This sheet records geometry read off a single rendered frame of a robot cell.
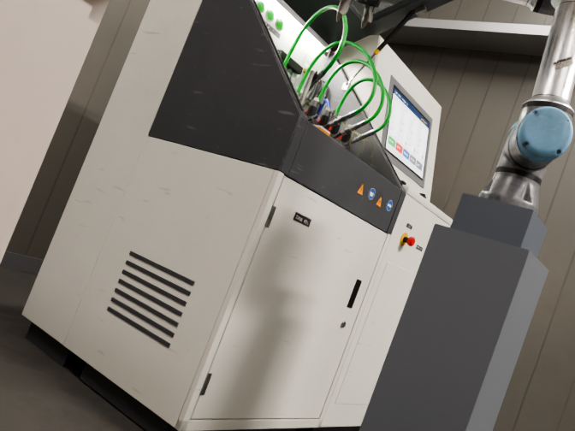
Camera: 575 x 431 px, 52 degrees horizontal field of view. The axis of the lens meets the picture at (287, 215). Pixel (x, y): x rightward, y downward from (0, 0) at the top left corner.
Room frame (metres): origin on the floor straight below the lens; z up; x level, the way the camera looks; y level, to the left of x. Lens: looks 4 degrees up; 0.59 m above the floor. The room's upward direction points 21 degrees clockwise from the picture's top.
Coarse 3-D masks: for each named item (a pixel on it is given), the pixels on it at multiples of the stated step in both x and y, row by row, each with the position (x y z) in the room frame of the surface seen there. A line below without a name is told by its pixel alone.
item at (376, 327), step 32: (352, 64) 2.37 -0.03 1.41; (384, 64) 2.36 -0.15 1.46; (416, 96) 2.62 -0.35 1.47; (416, 224) 2.22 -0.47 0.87; (384, 256) 2.10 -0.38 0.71; (416, 256) 2.29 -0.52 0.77; (384, 288) 2.17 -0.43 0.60; (384, 320) 2.24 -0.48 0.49; (352, 352) 2.12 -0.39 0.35; (384, 352) 2.31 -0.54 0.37; (352, 384) 2.18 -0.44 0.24; (352, 416) 2.26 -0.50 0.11
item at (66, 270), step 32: (160, 0) 2.04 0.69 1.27; (192, 0) 1.94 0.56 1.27; (160, 32) 1.99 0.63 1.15; (128, 64) 2.06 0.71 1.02; (160, 64) 1.95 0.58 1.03; (128, 96) 2.01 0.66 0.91; (160, 96) 1.91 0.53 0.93; (128, 128) 1.97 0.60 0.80; (96, 160) 2.04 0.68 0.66; (128, 160) 1.93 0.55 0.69; (96, 192) 1.99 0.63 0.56; (64, 224) 2.05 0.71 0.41; (96, 224) 1.95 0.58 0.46; (64, 256) 2.01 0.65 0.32; (96, 256) 1.91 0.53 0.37; (64, 288) 1.97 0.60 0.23; (32, 320) 2.03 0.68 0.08; (64, 320) 1.93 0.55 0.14; (64, 352) 1.94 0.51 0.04
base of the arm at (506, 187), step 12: (504, 168) 1.48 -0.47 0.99; (516, 168) 1.46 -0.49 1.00; (492, 180) 1.51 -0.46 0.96; (504, 180) 1.47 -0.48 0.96; (516, 180) 1.45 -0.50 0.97; (528, 180) 1.45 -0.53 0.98; (540, 180) 1.47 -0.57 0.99; (492, 192) 1.47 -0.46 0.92; (504, 192) 1.45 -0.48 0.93; (516, 192) 1.44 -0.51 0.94; (528, 192) 1.45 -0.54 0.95; (516, 204) 1.44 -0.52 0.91; (528, 204) 1.44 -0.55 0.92
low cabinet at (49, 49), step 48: (0, 0) 0.42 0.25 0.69; (48, 0) 0.45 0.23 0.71; (96, 0) 0.48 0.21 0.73; (0, 48) 0.43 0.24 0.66; (48, 48) 0.46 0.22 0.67; (0, 96) 0.44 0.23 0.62; (48, 96) 0.47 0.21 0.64; (0, 144) 0.45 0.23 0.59; (48, 144) 0.49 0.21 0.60; (0, 192) 0.47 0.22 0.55; (0, 240) 0.49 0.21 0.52
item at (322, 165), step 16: (304, 144) 1.59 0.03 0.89; (320, 144) 1.64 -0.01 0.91; (336, 144) 1.70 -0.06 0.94; (304, 160) 1.61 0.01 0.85; (320, 160) 1.66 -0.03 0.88; (336, 160) 1.72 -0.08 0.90; (352, 160) 1.78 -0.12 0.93; (288, 176) 1.59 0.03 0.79; (304, 176) 1.63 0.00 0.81; (320, 176) 1.69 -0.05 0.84; (336, 176) 1.75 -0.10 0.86; (352, 176) 1.81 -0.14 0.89; (368, 176) 1.88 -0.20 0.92; (320, 192) 1.71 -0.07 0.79; (336, 192) 1.77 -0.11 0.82; (352, 192) 1.83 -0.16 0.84; (368, 192) 1.90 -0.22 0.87; (384, 192) 1.98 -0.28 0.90; (352, 208) 1.86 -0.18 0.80; (368, 208) 1.93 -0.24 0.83; (384, 208) 2.01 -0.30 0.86; (384, 224) 2.04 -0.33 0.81
